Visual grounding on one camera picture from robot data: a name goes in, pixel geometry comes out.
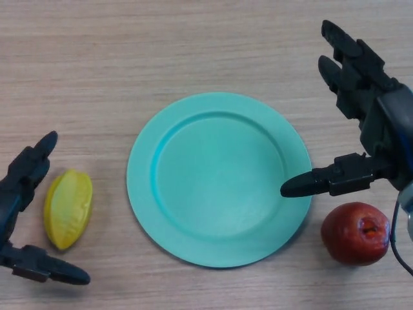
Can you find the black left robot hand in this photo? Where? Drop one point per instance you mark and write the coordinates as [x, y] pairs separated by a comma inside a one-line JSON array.
[[19, 181]]

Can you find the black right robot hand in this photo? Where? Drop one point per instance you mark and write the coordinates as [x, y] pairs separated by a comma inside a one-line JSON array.
[[371, 97]]

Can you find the yellow starfruit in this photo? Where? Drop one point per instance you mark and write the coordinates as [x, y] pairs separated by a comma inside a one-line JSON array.
[[68, 210]]

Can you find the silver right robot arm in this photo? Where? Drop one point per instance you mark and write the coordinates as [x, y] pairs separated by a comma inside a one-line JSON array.
[[408, 206]]

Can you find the green round plate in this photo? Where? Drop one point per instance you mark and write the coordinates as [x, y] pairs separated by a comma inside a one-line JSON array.
[[219, 181]]

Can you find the red apple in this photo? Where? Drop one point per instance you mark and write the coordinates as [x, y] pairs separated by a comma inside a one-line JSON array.
[[348, 235]]

